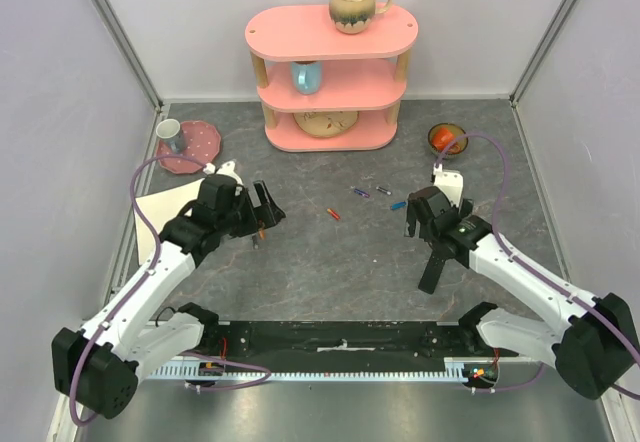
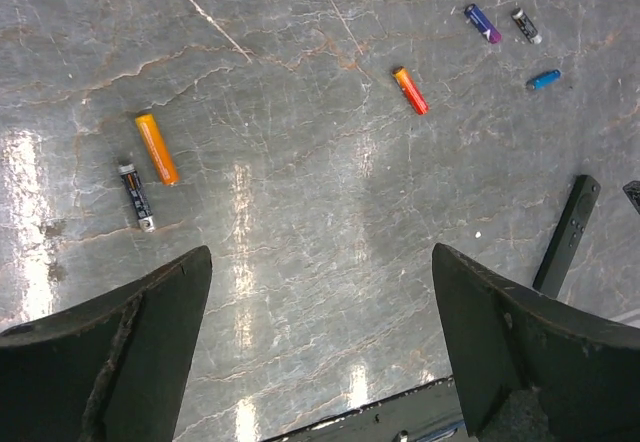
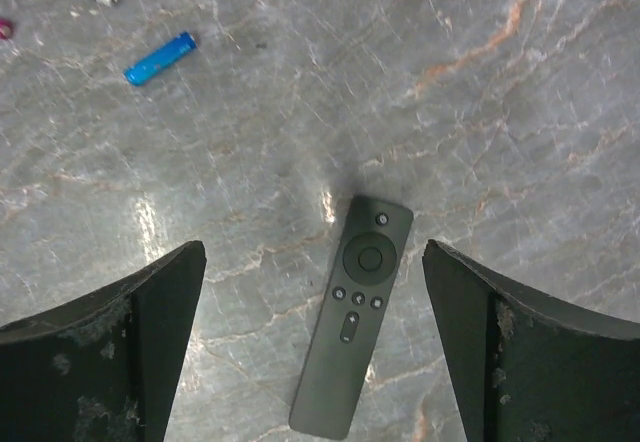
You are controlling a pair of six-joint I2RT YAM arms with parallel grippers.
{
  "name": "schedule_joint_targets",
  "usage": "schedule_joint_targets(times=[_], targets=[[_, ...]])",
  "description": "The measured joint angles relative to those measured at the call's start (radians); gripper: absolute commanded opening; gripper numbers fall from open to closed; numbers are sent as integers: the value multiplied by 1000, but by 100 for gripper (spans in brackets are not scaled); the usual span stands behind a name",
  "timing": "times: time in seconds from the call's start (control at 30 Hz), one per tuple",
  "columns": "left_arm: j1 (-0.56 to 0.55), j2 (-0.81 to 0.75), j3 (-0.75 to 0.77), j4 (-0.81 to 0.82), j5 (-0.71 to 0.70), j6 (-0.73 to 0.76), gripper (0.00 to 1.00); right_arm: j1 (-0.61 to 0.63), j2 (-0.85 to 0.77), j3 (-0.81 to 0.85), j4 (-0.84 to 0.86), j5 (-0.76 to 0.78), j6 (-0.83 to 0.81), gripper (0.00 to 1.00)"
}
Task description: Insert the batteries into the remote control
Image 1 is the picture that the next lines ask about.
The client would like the black silver battery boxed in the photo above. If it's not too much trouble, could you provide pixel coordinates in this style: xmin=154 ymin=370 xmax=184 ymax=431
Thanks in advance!
xmin=376 ymin=186 xmax=392 ymax=196

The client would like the black remote control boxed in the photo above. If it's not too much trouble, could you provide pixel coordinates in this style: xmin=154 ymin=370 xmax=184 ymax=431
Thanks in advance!
xmin=418 ymin=252 xmax=447 ymax=294

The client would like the red orange battery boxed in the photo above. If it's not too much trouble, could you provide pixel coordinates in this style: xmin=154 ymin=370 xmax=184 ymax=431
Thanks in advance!
xmin=326 ymin=208 xmax=341 ymax=221

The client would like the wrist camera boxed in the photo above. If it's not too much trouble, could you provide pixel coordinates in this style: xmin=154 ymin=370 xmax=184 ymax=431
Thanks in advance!
xmin=203 ymin=160 xmax=243 ymax=185
xmin=432 ymin=163 xmax=464 ymax=208

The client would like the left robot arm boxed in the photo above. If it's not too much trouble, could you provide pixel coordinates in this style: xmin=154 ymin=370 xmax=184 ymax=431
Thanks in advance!
xmin=51 ymin=172 xmax=285 ymax=425

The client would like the beige floral plate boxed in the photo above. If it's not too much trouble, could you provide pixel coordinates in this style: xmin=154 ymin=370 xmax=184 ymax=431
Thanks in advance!
xmin=293 ymin=111 xmax=359 ymax=138

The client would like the grey white mug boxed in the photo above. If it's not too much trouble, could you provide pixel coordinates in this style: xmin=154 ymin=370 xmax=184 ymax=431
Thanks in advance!
xmin=155 ymin=119 xmax=187 ymax=154

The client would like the blue battery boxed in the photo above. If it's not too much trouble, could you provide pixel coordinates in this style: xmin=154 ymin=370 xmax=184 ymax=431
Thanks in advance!
xmin=390 ymin=201 xmax=407 ymax=211

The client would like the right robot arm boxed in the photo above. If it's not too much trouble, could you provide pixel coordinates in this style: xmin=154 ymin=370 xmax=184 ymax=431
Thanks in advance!
xmin=406 ymin=186 xmax=639 ymax=400

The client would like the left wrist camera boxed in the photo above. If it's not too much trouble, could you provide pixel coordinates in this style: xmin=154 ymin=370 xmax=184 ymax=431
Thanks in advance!
xmin=203 ymin=160 xmax=243 ymax=185

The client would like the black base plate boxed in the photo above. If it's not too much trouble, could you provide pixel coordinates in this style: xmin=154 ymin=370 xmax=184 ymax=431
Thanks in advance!
xmin=194 ymin=321 xmax=494 ymax=371

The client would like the orange cup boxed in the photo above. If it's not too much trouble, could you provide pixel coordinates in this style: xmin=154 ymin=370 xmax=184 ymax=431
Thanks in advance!
xmin=430 ymin=127 xmax=462 ymax=155

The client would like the white cable duct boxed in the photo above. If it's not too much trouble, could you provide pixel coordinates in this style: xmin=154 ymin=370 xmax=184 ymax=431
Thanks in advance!
xmin=147 ymin=357 xmax=491 ymax=383

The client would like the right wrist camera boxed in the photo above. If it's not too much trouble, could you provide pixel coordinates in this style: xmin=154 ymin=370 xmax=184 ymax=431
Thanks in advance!
xmin=432 ymin=163 xmax=464 ymax=208

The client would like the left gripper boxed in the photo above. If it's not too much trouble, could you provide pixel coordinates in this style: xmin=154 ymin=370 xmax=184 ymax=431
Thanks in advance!
xmin=217 ymin=180 xmax=285 ymax=239

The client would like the pink three-tier shelf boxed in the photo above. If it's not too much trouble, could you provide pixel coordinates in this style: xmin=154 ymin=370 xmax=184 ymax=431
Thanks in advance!
xmin=245 ymin=5 xmax=419 ymax=152

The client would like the beige ceramic mug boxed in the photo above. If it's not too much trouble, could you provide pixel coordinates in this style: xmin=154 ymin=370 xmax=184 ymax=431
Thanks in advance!
xmin=329 ymin=0 xmax=392 ymax=35

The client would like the pink dotted plate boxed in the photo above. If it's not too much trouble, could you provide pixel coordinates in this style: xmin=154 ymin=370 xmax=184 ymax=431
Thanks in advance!
xmin=159 ymin=120 xmax=222 ymax=175

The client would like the brown patterned bowl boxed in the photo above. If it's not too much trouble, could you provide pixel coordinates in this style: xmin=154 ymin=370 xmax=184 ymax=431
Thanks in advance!
xmin=427 ymin=123 xmax=468 ymax=159

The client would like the purple battery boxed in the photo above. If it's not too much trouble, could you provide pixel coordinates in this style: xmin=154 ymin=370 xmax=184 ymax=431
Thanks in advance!
xmin=353 ymin=188 xmax=370 ymax=198

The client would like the light blue mug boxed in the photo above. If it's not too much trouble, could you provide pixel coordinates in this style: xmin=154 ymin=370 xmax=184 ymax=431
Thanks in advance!
xmin=290 ymin=61 xmax=322 ymax=95

